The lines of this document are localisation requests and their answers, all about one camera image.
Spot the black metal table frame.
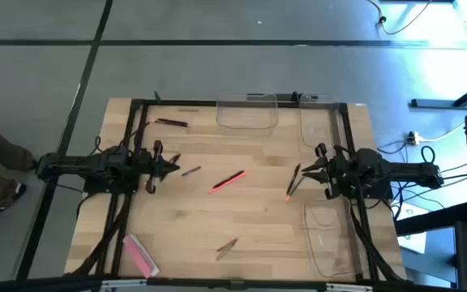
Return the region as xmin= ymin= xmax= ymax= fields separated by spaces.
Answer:
xmin=65 ymin=97 xmax=415 ymax=285

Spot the black bracket bar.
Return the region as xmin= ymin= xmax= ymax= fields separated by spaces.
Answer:
xmin=245 ymin=92 xmax=302 ymax=103

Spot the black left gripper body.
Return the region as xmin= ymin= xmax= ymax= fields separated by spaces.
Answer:
xmin=135 ymin=140 xmax=165 ymax=195

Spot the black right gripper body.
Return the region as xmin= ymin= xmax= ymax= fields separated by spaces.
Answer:
xmin=315 ymin=142 xmax=358 ymax=200

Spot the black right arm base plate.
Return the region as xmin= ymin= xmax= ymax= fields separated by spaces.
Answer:
xmin=336 ymin=184 xmax=393 ymax=200

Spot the red crayon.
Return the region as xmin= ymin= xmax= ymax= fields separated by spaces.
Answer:
xmin=216 ymin=238 xmax=239 ymax=253

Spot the pink pencil orange eraser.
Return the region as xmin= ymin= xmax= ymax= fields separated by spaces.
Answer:
xmin=208 ymin=172 xmax=247 ymax=195

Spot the white cable black plug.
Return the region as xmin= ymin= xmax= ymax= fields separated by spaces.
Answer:
xmin=365 ymin=0 xmax=435 ymax=37

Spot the black cable bundle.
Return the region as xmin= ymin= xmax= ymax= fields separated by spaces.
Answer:
xmin=349 ymin=198 xmax=415 ymax=284
xmin=70 ymin=194 xmax=133 ymax=277

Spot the clear plastic bin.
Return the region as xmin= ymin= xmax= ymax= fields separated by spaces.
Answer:
xmin=216 ymin=92 xmax=280 ymax=131
xmin=302 ymin=197 xmax=366 ymax=280
xmin=297 ymin=93 xmax=342 ymax=152

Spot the black floor beam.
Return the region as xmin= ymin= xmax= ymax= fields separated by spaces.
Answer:
xmin=394 ymin=201 xmax=467 ymax=237

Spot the black pencil orange eraser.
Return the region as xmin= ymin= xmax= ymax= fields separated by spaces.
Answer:
xmin=149 ymin=118 xmax=189 ymax=127

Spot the black desk leg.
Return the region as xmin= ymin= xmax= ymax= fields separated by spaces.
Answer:
xmin=409 ymin=74 xmax=467 ymax=110

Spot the silver aluminium bar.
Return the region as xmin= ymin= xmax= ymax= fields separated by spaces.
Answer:
xmin=324 ymin=282 xmax=375 ymax=292
xmin=98 ymin=277 xmax=150 ymax=292

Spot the green pencil orange eraser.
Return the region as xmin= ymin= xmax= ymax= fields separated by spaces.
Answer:
xmin=285 ymin=176 xmax=306 ymax=202

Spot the white paper sheet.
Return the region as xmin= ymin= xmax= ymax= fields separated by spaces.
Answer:
xmin=396 ymin=201 xmax=428 ymax=255

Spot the black rig beam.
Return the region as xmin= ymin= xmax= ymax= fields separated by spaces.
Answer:
xmin=0 ymin=273 xmax=467 ymax=292

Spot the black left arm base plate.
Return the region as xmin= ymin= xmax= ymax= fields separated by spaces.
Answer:
xmin=82 ymin=178 xmax=140 ymax=195

